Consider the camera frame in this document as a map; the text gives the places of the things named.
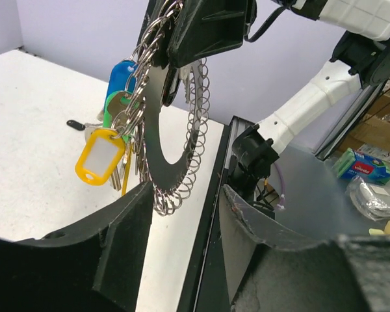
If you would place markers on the metal disc keyring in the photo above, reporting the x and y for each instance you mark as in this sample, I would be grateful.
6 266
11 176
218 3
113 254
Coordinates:
170 140

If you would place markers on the black key tag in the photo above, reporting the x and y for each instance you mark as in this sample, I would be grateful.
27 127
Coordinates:
75 125

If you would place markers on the green key tag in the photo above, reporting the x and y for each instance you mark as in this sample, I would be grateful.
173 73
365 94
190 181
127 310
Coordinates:
121 114

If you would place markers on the yellow key tag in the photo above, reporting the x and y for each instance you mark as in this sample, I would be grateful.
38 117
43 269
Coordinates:
102 152

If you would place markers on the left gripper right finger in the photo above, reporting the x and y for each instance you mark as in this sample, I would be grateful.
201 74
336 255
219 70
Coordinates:
269 267

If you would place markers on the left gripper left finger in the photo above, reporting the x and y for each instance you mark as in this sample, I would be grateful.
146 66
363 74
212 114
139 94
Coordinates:
94 264

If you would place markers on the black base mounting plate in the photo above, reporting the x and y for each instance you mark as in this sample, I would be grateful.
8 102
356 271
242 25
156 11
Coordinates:
211 211

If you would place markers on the cardboard box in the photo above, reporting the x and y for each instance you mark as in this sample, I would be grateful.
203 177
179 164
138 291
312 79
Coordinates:
371 135

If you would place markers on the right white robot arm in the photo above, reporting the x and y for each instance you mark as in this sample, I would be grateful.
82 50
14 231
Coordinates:
361 58

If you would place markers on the cream foam pieces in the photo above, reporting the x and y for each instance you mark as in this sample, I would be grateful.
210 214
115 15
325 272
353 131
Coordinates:
379 232

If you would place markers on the clear plastic bag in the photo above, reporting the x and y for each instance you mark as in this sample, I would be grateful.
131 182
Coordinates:
371 200

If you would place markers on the blue green sponge pack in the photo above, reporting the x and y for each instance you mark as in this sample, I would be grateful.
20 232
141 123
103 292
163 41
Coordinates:
353 163

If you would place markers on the blue key tag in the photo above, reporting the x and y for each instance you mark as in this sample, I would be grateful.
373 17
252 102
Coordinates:
120 77

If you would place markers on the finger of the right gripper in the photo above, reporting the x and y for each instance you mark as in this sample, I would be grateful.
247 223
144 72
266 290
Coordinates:
209 27
171 86

